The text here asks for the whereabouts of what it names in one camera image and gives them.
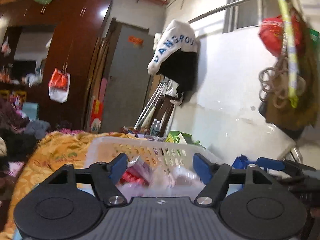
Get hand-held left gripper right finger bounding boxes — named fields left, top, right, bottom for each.
left=193, top=153, right=274, bottom=205

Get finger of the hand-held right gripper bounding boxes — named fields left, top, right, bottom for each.
left=257, top=156, right=304, bottom=180

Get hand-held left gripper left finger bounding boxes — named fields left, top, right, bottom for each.
left=46, top=153, right=128, bottom=207

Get white plastic basket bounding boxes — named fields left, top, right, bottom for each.
left=84, top=137, right=227, bottom=197

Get pink packet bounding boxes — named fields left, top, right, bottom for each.
left=122, top=159, right=153, bottom=187

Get clear plastic packet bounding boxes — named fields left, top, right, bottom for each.
left=150, top=165, right=204, bottom=197

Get green and white tote bag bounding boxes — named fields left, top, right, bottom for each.
left=166, top=131, right=202, bottom=146

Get water bottles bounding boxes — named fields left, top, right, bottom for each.
left=149, top=118, right=162, bottom=137

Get orange patterned blanket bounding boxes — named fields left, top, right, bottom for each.
left=5, top=129, right=130, bottom=233

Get metal crutches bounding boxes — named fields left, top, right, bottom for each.
left=134, top=79, right=169, bottom=130

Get grey door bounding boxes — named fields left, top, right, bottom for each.
left=100, top=21, right=157, bottom=133

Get red and white hanging bag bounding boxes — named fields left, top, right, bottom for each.
left=48, top=67, right=71, bottom=103

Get dark clothes pile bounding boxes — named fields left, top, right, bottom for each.
left=0, top=97, right=53, bottom=165

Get yellow-green stick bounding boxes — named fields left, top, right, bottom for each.
left=274, top=0, right=302, bottom=108

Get white and black hanging jacket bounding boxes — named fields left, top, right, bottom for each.
left=147, top=19, right=201, bottom=107

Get brown wooden wardrobe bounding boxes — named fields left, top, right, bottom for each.
left=0, top=0, right=113, bottom=132

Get window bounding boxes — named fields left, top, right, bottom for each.
left=223, top=0, right=312, bottom=33

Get white plastic hanging bag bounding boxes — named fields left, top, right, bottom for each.
left=1, top=35, right=12, bottom=57

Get coiled rope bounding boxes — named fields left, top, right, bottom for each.
left=258, top=55, right=307, bottom=108

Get metal clothes rail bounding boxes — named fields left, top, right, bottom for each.
left=187, top=0, right=314, bottom=24

